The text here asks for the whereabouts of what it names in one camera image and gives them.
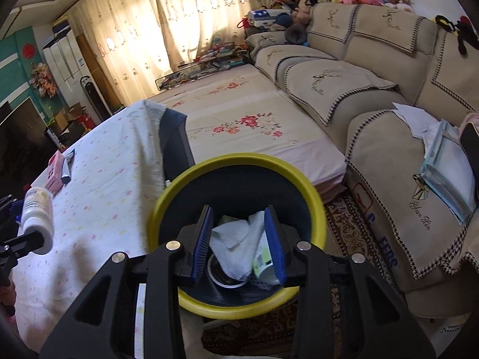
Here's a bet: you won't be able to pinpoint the white papers on sofa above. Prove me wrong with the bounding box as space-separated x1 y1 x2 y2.
393 103 439 150

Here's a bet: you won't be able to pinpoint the floral bed mattress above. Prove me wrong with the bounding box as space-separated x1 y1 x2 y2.
152 65 346 199

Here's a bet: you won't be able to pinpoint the white dotted tablecloth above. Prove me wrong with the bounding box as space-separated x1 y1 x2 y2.
12 99 189 352

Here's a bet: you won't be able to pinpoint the black flat television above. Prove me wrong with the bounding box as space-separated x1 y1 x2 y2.
0 99 57 199

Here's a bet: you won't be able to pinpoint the pink milk carton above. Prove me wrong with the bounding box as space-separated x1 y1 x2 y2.
45 151 64 194

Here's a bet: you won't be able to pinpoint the book pile on floor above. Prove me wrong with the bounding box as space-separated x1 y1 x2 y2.
155 43 248 92

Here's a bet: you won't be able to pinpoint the patterned red rug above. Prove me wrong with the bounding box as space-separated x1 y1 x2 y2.
201 191 397 358

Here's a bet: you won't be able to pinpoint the black yellow plush toy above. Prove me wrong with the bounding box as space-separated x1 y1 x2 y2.
433 16 479 56

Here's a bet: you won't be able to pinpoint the white instant noodle bowl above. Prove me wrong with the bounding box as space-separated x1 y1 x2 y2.
207 255 246 289

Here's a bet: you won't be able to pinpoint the person left hand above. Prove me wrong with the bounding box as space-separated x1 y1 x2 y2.
0 279 17 317

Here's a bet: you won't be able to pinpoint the white cloth towel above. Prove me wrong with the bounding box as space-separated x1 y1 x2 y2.
210 211 265 281

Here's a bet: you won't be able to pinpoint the light blue document bag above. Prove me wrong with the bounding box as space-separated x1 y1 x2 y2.
420 120 478 224

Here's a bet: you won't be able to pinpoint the green white drink bottle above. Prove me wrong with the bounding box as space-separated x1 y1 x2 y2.
252 232 279 286

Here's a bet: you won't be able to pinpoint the beige sofa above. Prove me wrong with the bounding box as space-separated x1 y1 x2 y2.
246 2 478 319

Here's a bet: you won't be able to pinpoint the black tower fan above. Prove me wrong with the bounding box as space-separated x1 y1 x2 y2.
80 75 112 121

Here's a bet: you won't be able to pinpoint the yellow rimmed black trash bin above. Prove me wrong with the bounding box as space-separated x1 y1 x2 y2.
147 153 326 320

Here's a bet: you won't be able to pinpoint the cream window curtains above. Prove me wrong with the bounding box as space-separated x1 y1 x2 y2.
66 0 269 106

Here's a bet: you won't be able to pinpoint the artificial flower bouquet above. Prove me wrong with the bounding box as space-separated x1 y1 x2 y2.
28 63 57 98

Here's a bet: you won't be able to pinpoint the dark neck pillow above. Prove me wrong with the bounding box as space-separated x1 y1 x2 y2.
284 24 308 45

